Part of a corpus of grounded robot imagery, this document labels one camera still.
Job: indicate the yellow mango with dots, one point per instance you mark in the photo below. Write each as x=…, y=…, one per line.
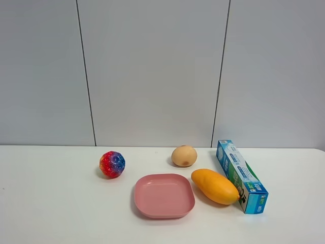
x=215, y=186

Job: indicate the multicolour dimpled ball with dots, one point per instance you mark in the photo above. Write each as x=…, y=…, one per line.
x=112, y=164

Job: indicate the pink square plate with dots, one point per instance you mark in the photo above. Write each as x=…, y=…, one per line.
x=164, y=196

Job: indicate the blue green toothpaste box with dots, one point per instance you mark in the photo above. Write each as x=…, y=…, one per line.
x=253, y=195

